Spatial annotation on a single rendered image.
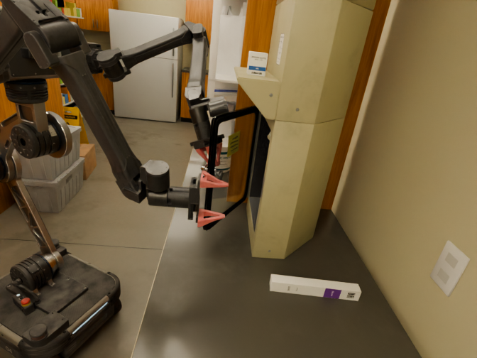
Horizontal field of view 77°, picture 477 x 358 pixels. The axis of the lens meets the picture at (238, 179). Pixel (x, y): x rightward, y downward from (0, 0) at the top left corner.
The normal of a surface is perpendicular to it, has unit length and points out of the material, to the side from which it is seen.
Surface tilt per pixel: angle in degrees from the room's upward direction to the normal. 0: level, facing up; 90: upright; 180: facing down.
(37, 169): 96
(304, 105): 90
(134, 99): 90
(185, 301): 0
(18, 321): 0
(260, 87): 90
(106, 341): 0
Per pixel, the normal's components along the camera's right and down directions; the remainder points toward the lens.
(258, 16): 0.04, 0.43
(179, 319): 0.11, -0.90
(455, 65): -0.99, -0.09
